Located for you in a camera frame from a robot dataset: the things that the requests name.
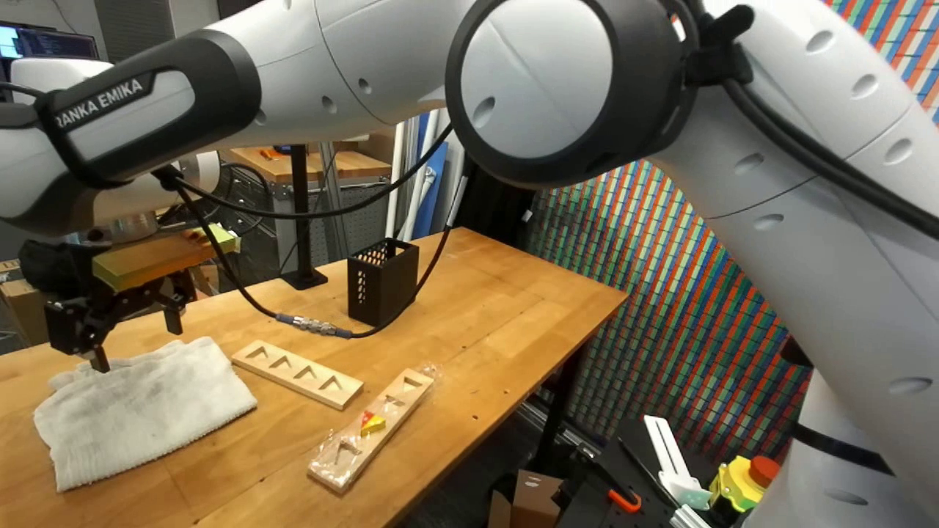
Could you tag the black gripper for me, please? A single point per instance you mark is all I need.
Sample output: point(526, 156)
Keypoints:
point(60, 294)

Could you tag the white terry cloth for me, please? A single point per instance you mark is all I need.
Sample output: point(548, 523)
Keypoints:
point(135, 413)

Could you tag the black perforated box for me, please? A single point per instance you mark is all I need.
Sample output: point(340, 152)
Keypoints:
point(383, 290)

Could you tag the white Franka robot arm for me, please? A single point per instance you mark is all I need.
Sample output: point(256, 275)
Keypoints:
point(340, 61)

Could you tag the brown cardboard box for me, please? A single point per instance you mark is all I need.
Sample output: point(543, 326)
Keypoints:
point(17, 313)

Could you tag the open cardboard box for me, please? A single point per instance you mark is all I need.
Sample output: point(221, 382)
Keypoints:
point(532, 493)

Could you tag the empty wooden shape board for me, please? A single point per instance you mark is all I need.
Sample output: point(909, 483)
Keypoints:
point(296, 375)

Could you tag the grey metal upright pole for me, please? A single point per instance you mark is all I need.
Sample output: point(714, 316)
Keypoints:
point(334, 202)

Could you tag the red puzzle piece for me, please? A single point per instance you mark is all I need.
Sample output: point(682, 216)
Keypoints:
point(365, 419)

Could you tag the yellow puzzle piece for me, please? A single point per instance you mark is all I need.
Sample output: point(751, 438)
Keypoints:
point(374, 427)

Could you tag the wooden top workbench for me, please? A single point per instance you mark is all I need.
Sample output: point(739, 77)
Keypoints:
point(340, 165)

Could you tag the wooden shape board holding pieces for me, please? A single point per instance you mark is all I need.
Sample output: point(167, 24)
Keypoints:
point(377, 436)

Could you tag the lit computer monitor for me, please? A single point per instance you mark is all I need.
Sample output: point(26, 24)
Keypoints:
point(17, 43)

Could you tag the black curtain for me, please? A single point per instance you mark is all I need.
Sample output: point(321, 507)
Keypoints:
point(493, 209)

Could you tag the black table leg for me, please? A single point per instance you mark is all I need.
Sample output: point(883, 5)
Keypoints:
point(559, 413)

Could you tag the colourful patterned backdrop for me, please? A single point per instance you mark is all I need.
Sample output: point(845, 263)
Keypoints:
point(683, 323)

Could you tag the yellow red emergency stop button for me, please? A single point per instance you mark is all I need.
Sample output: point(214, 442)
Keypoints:
point(736, 485)

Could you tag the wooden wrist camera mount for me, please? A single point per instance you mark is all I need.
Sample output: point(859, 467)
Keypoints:
point(148, 260)

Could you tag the black camera stand pole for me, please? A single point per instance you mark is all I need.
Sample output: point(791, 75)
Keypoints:
point(300, 216)

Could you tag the white plastic rail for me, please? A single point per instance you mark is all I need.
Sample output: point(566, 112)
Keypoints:
point(670, 460)

